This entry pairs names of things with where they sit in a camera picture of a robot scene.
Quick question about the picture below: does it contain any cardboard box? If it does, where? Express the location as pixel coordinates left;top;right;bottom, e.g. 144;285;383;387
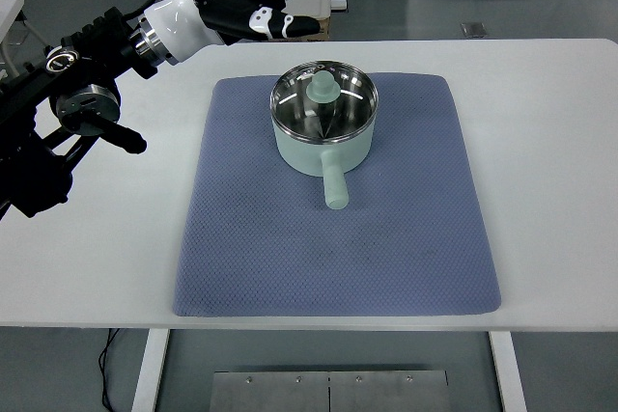
285;16;330;42

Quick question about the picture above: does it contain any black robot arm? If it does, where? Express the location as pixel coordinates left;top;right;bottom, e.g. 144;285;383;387
1;8;162;218

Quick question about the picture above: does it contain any white pedestal cabinet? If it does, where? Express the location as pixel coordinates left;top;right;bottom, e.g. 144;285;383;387
285;0;349;20

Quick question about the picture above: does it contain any white table leg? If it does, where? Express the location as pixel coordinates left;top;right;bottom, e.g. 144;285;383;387
130;328;171;412
489;331;527;412

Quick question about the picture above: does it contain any floor outlet cover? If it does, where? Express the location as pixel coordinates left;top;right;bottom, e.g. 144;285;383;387
461;22;490;39

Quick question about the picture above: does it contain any white side table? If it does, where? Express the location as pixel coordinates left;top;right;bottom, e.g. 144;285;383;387
1;0;49;84

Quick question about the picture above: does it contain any white table leg left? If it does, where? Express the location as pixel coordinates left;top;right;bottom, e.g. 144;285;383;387
130;328;171;412

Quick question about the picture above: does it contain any green pot with handle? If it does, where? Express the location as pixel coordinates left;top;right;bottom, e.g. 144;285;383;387
269;60;379;210

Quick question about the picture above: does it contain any blue quilted mat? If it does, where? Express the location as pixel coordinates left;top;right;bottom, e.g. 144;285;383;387
174;73;501;316

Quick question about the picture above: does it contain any glass lid green knob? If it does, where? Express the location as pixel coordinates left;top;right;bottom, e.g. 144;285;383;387
269;61;379;145

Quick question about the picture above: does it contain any black floor cable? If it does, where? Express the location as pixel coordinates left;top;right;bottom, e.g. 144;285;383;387
98;327;122;412

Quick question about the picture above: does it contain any white table leg right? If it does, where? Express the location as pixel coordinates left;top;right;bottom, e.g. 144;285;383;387
489;331;527;412

